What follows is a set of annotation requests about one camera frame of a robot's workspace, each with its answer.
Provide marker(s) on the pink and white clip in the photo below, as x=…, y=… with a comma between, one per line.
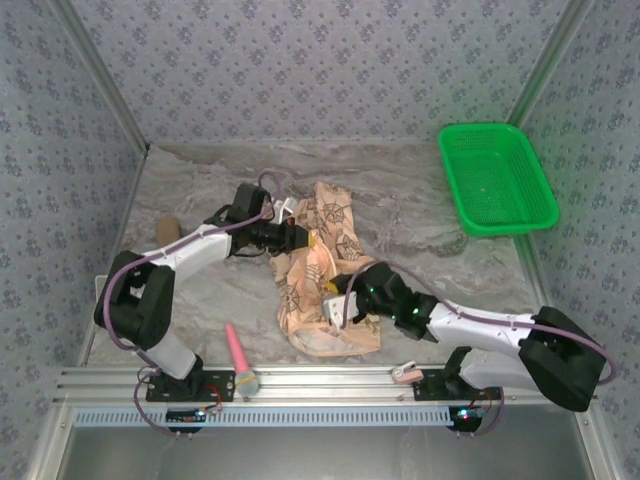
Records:
x=407, y=374

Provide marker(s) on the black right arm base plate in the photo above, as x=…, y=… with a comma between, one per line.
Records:
x=430, y=387

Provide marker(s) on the brown cardboard tube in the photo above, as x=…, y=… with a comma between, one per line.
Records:
x=168, y=230

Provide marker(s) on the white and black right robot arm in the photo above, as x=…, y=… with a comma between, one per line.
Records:
x=560, y=365

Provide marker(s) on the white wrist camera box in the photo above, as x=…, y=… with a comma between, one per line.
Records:
x=286, y=207
x=340, y=310

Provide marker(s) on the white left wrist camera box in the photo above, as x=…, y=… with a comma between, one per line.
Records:
x=286, y=207

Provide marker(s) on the green plastic basket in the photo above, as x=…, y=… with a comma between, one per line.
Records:
x=495, y=175

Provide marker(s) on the white plastic card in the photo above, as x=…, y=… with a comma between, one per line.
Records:
x=101, y=286

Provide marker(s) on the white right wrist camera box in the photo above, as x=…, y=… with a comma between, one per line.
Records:
x=340, y=310

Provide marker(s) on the aluminium frame post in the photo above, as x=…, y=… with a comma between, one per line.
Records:
x=545, y=65
x=107, y=80

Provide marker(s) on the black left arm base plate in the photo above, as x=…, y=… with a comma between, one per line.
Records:
x=222, y=387

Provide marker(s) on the peach printed t-shirt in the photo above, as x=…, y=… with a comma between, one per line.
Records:
x=310, y=300

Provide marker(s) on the pink toy microphone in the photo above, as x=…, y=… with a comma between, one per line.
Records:
x=235, y=350

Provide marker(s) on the grey metal panel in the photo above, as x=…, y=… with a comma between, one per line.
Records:
x=325, y=455

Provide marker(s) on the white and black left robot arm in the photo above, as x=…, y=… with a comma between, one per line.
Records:
x=145, y=310

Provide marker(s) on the aluminium mounting rail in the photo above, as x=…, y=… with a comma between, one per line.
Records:
x=325, y=385

